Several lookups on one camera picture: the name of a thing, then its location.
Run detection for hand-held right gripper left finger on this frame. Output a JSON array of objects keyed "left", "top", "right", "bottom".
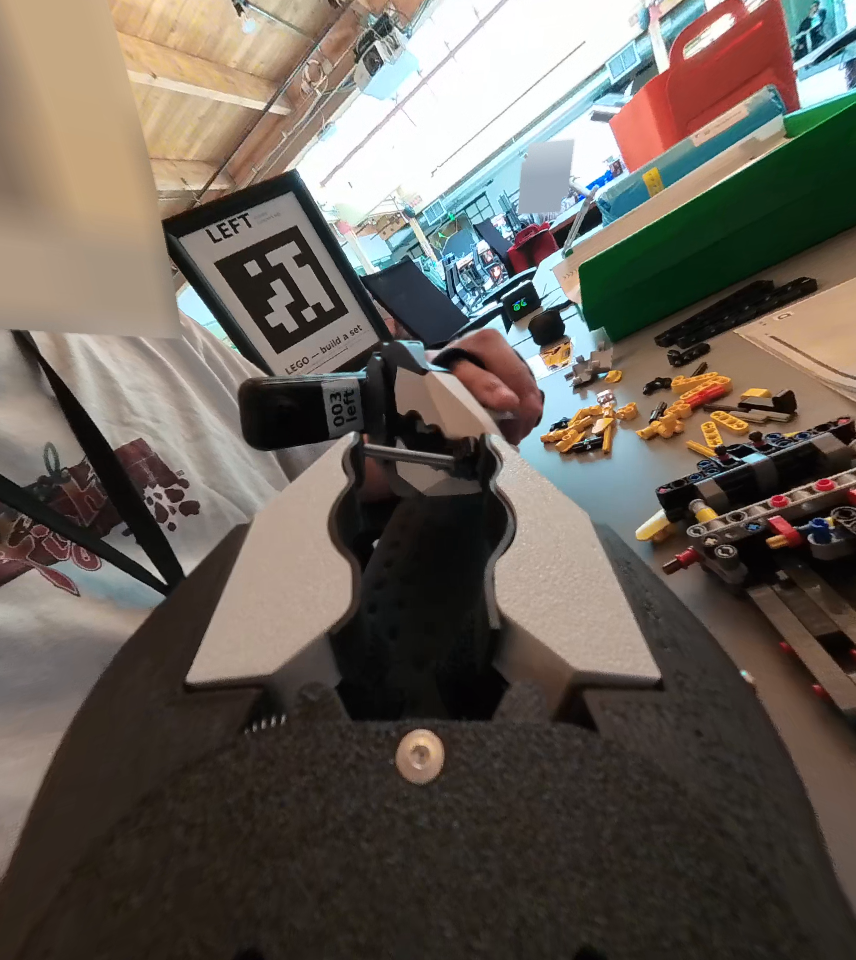
[{"left": 185, "top": 433, "right": 365, "bottom": 704}]

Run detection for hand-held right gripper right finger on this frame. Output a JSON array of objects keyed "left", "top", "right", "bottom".
[{"left": 484, "top": 435, "right": 663, "bottom": 721}]

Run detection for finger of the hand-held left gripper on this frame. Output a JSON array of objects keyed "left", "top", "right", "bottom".
[
  {"left": 390, "top": 365, "right": 509, "bottom": 438},
  {"left": 389, "top": 461, "right": 487, "bottom": 499}
]

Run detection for grey lego axle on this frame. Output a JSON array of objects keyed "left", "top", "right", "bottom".
[{"left": 360, "top": 442, "right": 474, "bottom": 471}]

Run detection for grey lego panel piece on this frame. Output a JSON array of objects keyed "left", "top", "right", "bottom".
[{"left": 569, "top": 342, "right": 618, "bottom": 389}]

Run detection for scattered yellow lego pieces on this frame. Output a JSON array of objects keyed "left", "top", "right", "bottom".
[{"left": 539, "top": 371, "right": 801, "bottom": 462}]

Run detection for partly built lego car chassis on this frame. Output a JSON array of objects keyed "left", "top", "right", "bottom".
[{"left": 635, "top": 417, "right": 856, "bottom": 745}]

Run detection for long black lego beam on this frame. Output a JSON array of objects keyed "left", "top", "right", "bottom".
[
  {"left": 653, "top": 283, "right": 774, "bottom": 348},
  {"left": 679, "top": 276, "right": 820, "bottom": 339}
]

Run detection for person's left hand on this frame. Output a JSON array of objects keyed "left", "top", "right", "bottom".
[{"left": 434, "top": 327, "right": 546, "bottom": 447}]

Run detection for black perforated chair back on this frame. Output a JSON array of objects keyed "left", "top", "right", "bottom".
[{"left": 336, "top": 493, "right": 509, "bottom": 723}]

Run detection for small black device green display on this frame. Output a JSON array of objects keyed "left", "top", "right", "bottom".
[{"left": 500, "top": 283, "right": 543, "bottom": 325}]

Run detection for black framed marker sign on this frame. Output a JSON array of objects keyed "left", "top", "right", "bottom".
[{"left": 161, "top": 170, "right": 396, "bottom": 381}]

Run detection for small black round device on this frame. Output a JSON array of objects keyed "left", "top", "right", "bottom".
[{"left": 527, "top": 307, "right": 569, "bottom": 348}]

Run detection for red backpack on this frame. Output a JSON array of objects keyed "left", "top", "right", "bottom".
[{"left": 506, "top": 225, "right": 558, "bottom": 276}]

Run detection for flat white paper bag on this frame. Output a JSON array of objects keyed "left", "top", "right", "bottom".
[{"left": 550, "top": 120, "right": 787, "bottom": 303}]

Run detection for white desk lamp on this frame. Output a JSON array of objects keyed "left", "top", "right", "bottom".
[{"left": 561, "top": 178, "right": 603, "bottom": 254}]

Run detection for green plastic bin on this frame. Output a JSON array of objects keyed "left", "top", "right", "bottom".
[{"left": 576, "top": 75, "right": 856, "bottom": 345}]

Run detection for blue wrapped package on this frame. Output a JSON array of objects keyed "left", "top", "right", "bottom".
[{"left": 595, "top": 82, "right": 789, "bottom": 224}]

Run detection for open instruction booklet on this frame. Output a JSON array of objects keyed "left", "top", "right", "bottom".
[{"left": 734, "top": 257, "right": 856, "bottom": 426}]

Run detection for red carrying case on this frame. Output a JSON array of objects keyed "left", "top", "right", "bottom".
[{"left": 608, "top": 0, "right": 802, "bottom": 174}]

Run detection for black lanyard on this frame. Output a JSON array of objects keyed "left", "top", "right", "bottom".
[{"left": 0, "top": 330, "right": 186, "bottom": 599}]

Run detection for ceiling mounted camera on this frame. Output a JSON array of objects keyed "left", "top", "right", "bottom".
[{"left": 351, "top": 13, "right": 423, "bottom": 100}]

